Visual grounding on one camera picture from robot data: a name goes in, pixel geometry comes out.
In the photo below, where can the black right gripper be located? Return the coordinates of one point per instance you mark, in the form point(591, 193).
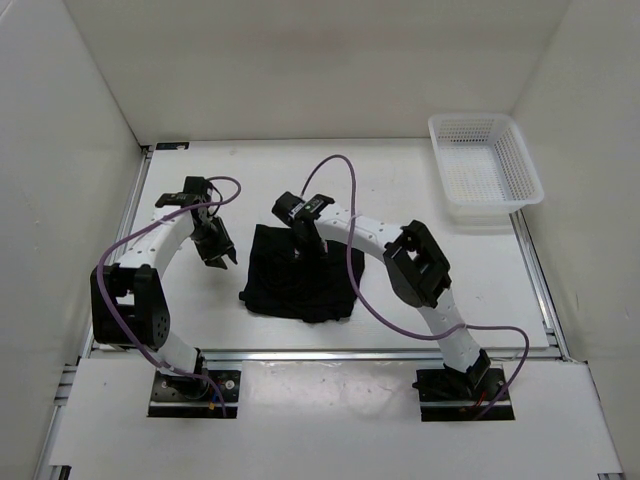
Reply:
point(320, 252)

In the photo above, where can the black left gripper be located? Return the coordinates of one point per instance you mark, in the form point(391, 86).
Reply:
point(211, 256)

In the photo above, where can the black shorts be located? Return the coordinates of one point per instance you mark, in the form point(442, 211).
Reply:
point(284, 283)

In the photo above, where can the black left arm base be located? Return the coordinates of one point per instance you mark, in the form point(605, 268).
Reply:
point(183, 398)

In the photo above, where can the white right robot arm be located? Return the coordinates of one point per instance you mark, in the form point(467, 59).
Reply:
point(418, 272)

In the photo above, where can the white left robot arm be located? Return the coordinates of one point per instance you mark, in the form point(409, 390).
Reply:
point(129, 308)

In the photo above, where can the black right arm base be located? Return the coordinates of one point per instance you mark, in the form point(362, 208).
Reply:
point(440, 401)

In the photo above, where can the dark label sticker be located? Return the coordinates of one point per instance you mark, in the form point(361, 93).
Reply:
point(172, 146)

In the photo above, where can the white plastic mesh basket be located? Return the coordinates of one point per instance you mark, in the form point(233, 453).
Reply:
point(484, 164)

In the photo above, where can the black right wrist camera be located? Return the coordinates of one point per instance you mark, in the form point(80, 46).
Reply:
point(286, 207)

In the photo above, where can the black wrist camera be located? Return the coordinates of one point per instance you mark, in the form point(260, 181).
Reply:
point(196, 190)
point(286, 207)

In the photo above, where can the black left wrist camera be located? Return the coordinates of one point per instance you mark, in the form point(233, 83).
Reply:
point(196, 190)

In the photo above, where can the aluminium table edge rail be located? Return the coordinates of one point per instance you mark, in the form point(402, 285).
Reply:
point(550, 353)

